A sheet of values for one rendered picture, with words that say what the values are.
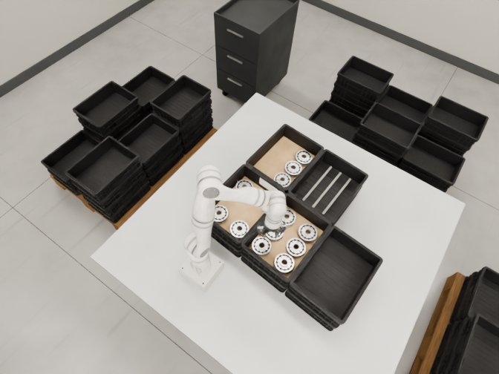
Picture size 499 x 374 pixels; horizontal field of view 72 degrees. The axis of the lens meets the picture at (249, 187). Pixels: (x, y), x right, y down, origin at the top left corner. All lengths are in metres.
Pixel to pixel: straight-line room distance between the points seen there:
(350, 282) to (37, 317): 2.10
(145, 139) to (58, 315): 1.40
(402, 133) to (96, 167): 2.32
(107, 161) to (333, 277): 1.74
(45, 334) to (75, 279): 0.38
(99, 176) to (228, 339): 1.43
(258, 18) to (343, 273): 2.13
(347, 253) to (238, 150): 0.97
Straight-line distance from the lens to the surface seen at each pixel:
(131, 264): 2.02
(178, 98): 2.97
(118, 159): 2.66
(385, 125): 3.02
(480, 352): 2.61
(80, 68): 4.26
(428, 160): 3.09
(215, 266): 1.85
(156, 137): 2.86
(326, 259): 1.88
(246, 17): 3.14
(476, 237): 3.41
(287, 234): 1.89
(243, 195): 1.28
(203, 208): 1.35
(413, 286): 2.15
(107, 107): 3.03
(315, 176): 2.10
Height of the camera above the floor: 2.54
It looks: 59 degrees down
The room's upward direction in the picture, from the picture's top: 5 degrees clockwise
